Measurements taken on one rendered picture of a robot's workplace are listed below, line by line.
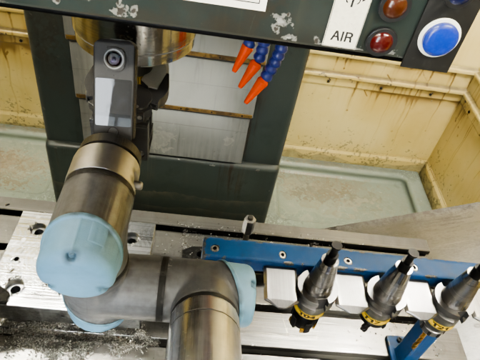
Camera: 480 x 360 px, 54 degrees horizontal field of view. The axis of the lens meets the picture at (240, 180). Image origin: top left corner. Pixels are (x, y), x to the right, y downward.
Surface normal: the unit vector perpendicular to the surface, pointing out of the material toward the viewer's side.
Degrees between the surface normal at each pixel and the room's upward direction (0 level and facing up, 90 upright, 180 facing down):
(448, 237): 24
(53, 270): 93
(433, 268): 0
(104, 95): 63
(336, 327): 0
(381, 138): 90
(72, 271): 92
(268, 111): 90
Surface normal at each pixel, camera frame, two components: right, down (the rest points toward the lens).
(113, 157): 0.45, -0.62
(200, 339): 0.05, -0.91
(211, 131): -0.02, 0.69
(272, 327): 0.14, -0.71
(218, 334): 0.38, -0.85
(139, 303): 0.07, 0.29
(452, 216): -0.28, -0.69
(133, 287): 0.13, -0.19
